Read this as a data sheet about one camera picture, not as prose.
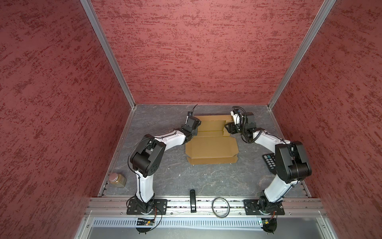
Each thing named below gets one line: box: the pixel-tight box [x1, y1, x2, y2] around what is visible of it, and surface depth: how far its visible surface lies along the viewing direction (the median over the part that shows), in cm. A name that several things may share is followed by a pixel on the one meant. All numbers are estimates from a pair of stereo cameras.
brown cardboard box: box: [185, 115, 240, 165], surface depth 96 cm
